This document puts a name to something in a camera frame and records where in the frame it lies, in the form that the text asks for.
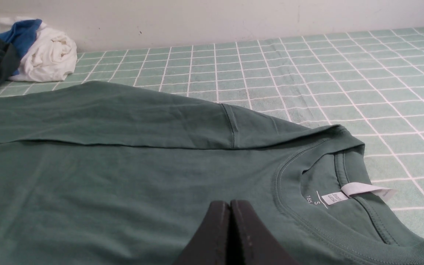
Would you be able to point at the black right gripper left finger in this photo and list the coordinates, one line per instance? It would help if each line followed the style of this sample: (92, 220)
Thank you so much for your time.
(208, 246)

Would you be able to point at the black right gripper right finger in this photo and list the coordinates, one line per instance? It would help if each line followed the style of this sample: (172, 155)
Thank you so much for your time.
(251, 243)

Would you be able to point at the green long-sleeve shirt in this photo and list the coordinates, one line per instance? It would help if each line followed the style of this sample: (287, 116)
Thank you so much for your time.
(107, 174)

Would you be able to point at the green checkered tablecloth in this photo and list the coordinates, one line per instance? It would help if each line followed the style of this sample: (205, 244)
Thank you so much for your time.
(370, 82)

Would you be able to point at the white crumpled garment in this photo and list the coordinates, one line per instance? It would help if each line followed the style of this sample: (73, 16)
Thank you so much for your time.
(51, 58)

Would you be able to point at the blue crumpled garment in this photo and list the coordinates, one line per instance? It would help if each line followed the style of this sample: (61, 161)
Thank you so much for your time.
(21, 34)

